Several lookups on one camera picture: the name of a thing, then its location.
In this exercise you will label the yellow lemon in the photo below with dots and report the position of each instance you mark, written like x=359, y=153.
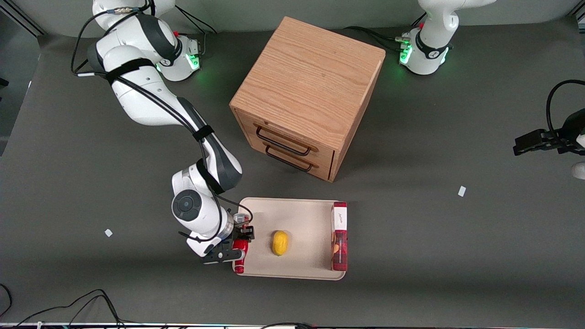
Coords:
x=280, y=243

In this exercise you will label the wooden drawer cabinet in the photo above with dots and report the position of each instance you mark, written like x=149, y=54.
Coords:
x=311, y=77

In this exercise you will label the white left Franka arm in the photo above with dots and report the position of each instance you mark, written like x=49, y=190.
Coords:
x=429, y=45

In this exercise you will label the beige plastic tray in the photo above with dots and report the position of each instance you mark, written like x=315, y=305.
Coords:
x=301, y=219

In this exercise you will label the red snack box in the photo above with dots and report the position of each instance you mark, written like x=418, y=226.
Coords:
x=339, y=242

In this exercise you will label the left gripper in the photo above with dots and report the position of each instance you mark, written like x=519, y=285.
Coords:
x=568, y=137

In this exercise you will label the red coke bottle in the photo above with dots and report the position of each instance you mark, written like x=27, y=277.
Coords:
x=240, y=267

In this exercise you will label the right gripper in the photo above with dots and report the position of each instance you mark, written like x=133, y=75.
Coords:
x=241, y=234

